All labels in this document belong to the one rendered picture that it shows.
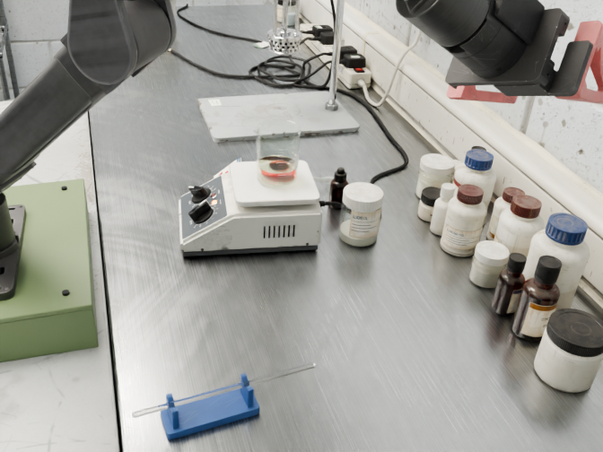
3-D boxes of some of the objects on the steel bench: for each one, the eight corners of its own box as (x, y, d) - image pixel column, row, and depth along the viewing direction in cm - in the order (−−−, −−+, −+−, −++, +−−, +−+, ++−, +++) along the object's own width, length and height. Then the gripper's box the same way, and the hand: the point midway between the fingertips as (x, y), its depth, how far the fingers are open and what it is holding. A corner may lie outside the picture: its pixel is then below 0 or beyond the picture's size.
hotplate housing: (180, 260, 93) (179, 212, 89) (179, 211, 104) (177, 166, 99) (335, 251, 97) (339, 204, 93) (318, 205, 108) (321, 161, 103)
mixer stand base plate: (214, 143, 125) (214, 137, 124) (196, 102, 141) (196, 98, 140) (361, 131, 133) (362, 126, 133) (328, 94, 149) (328, 90, 149)
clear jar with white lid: (333, 228, 102) (337, 183, 98) (370, 225, 104) (376, 180, 99) (345, 250, 97) (350, 204, 93) (383, 246, 99) (390, 200, 94)
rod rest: (168, 441, 67) (166, 417, 65) (160, 417, 69) (158, 393, 68) (260, 413, 71) (261, 390, 69) (249, 391, 73) (249, 368, 71)
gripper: (388, 57, 60) (487, 127, 69) (519, 47, 48) (617, 133, 57) (413, -12, 60) (509, 67, 69) (550, -38, 49) (642, 61, 58)
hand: (554, 93), depth 63 cm, fingers open, 9 cm apart
